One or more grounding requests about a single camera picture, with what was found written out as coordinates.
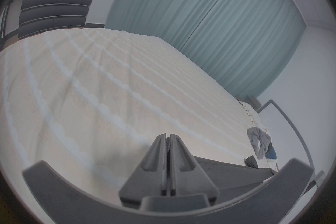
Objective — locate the dark blue garment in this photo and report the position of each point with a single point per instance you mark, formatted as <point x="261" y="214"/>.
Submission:
<point x="271" y="154"/>

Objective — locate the bed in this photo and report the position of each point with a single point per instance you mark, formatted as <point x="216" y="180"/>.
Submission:
<point x="105" y="86"/>

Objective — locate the grey garment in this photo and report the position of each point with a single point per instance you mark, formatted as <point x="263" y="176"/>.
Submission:
<point x="259" y="139"/>

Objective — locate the black T-shirt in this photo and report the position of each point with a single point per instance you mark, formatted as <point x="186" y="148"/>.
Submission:
<point x="231" y="173"/>

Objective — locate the grey bedside table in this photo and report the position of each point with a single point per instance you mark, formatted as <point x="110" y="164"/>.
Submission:
<point x="249" y="101"/>

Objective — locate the white printed pillow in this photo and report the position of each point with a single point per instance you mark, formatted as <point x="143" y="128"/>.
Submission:
<point x="249" y="112"/>

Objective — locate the black chest of drawers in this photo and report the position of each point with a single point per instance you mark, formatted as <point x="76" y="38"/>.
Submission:
<point x="52" y="13"/>

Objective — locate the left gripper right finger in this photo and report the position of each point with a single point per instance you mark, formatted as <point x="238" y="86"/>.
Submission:
<point x="183" y="181"/>

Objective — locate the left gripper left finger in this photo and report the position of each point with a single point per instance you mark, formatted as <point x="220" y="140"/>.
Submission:
<point x="154" y="181"/>

